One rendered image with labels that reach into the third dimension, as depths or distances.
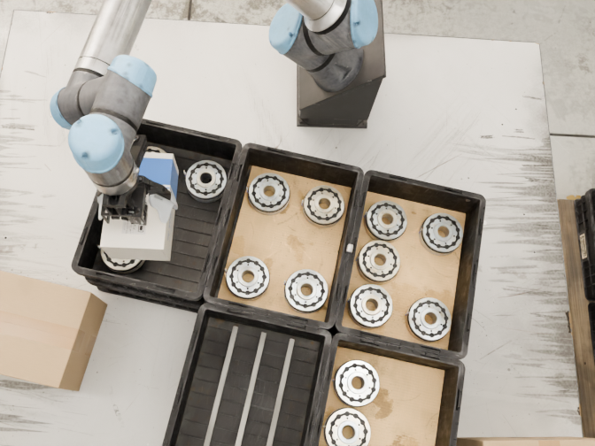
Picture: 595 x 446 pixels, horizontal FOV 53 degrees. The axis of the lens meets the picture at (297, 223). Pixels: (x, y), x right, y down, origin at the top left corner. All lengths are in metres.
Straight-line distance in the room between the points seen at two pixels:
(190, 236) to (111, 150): 0.63
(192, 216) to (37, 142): 0.53
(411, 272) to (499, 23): 1.74
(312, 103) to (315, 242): 0.38
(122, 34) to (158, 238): 0.38
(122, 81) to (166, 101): 0.84
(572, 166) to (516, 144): 0.93
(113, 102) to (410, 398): 0.93
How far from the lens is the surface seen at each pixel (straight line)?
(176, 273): 1.48
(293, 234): 1.49
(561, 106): 2.90
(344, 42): 1.39
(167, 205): 1.18
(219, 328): 1.44
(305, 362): 1.44
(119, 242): 1.20
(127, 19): 1.15
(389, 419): 1.46
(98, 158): 0.91
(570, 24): 3.15
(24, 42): 2.00
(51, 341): 1.48
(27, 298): 1.52
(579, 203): 2.52
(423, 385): 1.48
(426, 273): 1.52
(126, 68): 0.98
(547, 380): 1.73
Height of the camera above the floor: 2.26
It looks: 72 degrees down
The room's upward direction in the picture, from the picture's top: 12 degrees clockwise
